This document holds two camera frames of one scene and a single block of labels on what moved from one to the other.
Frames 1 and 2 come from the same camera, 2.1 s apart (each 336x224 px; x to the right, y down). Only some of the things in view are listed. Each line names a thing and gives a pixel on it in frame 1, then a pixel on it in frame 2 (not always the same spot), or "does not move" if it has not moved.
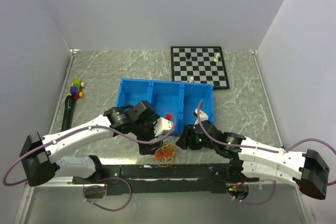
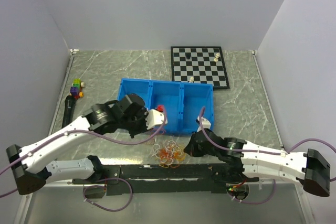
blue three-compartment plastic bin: (181, 99) does not move
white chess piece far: (216, 59) does not move
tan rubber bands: (171, 148) → (179, 154)
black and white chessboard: (205, 64) does not move
